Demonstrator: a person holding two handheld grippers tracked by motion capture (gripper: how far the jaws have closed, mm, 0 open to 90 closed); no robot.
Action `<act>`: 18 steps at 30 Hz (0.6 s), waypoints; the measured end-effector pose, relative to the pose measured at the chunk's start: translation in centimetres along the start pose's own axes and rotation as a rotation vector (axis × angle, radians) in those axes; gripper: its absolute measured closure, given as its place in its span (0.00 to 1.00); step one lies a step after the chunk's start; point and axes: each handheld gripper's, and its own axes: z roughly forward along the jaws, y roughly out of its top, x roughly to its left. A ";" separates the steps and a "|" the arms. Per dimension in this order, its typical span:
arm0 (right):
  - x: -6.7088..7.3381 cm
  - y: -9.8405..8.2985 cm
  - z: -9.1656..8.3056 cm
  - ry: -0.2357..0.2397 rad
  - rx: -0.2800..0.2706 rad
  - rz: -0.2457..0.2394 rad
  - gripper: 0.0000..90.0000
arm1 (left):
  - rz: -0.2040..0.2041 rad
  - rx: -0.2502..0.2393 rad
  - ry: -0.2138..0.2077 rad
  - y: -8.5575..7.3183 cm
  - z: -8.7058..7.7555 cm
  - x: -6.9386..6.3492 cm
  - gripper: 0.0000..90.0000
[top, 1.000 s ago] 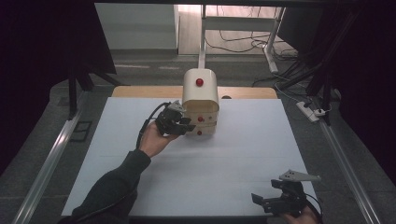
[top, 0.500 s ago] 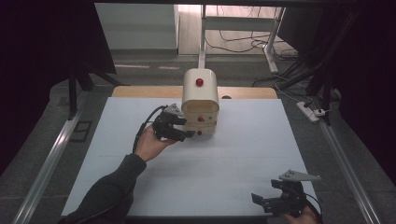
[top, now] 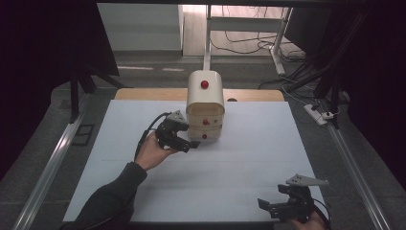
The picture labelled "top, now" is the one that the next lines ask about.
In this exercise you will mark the white power strip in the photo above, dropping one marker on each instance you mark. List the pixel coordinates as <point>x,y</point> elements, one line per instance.
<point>314,114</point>

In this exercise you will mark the white table cover sheet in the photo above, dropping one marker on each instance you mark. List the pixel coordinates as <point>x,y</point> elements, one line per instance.
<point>239,159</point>

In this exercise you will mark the wooden table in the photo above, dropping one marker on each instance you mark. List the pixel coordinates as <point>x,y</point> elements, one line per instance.
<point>143,95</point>

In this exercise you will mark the person's left hand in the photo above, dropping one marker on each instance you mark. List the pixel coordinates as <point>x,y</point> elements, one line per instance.
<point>150,153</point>

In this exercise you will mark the black curtain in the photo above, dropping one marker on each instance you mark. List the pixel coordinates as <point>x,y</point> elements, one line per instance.
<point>32,64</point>
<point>376,80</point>

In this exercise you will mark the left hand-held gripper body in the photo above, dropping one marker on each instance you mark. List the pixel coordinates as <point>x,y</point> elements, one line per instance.
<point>167,135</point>

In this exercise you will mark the white partition panel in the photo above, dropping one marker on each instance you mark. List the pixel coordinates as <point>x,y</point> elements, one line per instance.
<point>140,28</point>

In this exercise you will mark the cream mini drawer cabinet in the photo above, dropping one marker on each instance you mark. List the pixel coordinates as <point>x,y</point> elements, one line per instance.
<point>204,94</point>

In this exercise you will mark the cream drawer with red knob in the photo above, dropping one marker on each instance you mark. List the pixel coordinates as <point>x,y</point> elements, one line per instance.
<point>198,123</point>
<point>196,134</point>

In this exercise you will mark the person's right hand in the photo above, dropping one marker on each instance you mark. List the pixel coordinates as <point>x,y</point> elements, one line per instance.
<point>312,225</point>

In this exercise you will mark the black metal stand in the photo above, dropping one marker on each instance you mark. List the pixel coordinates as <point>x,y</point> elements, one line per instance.
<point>333,96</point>
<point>74,99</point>

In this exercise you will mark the aluminium rail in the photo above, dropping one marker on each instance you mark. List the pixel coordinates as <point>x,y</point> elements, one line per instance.
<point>357,182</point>
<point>48,174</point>

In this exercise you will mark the black overhead beam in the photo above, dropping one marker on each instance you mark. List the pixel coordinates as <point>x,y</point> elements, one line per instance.
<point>223,2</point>

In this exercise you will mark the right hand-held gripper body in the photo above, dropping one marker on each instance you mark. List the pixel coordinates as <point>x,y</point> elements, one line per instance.
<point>300,204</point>

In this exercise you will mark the white metal desk frame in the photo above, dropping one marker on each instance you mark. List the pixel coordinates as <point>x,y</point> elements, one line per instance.
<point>242,24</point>

